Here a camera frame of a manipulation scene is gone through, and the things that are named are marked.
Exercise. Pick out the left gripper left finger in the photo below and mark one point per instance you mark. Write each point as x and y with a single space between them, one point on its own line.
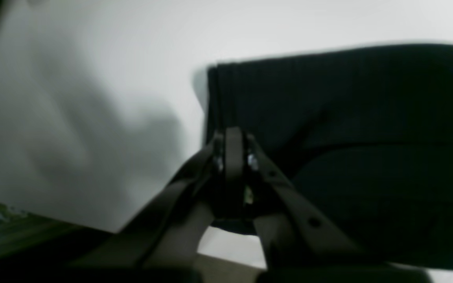
166 234

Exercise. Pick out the black T-shirt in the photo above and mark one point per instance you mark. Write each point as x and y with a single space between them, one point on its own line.
365 134

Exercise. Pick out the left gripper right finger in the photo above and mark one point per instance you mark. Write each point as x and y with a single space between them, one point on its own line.
300 244

